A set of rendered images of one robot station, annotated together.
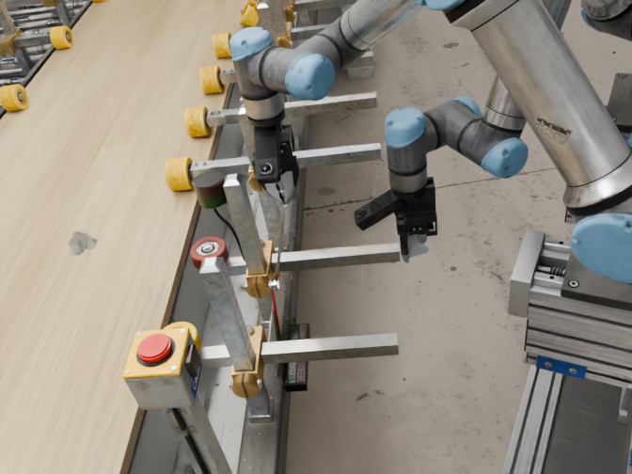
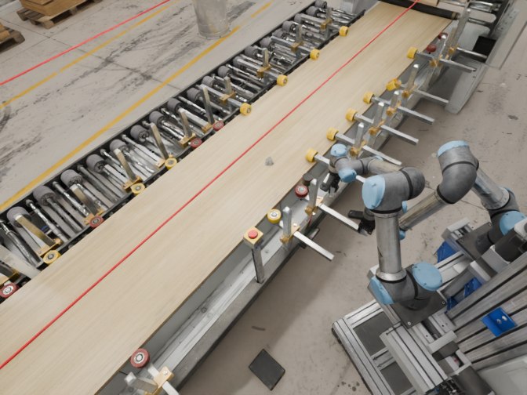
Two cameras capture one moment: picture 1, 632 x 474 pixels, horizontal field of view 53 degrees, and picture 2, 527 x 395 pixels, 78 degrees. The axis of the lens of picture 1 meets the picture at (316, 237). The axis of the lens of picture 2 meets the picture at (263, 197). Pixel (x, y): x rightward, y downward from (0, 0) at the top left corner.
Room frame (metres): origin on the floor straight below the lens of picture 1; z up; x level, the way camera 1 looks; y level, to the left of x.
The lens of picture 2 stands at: (-0.05, -0.28, 2.52)
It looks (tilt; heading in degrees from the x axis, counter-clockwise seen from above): 54 degrees down; 36
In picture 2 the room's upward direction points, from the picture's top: 6 degrees counter-clockwise
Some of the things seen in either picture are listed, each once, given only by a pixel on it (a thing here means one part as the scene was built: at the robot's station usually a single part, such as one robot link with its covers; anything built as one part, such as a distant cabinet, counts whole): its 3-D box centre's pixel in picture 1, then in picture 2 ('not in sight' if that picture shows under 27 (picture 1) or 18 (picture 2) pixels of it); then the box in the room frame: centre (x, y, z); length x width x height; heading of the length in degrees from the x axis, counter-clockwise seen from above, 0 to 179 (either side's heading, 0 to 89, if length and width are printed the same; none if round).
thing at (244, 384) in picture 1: (249, 361); (289, 233); (0.80, 0.17, 0.84); 0.14 x 0.06 x 0.05; 171
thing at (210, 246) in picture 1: (213, 265); (301, 194); (1.08, 0.24, 0.85); 0.08 x 0.08 x 0.11
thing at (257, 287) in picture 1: (260, 269); (313, 205); (1.05, 0.14, 0.85); 0.14 x 0.06 x 0.05; 171
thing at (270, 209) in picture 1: (266, 193); not in sight; (1.27, 0.10, 0.89); 0.04 x 0.04 x 0.48; 81
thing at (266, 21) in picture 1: (278, 81); (374, 131); (1.77, 0.02, 0.93); 0.04 x 0.04 x 0.48; 81
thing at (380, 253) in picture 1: (300, 260); (327, 211); (1.05, 0.04, 0.84); 0.43 x 0.03 x 0.04; 81
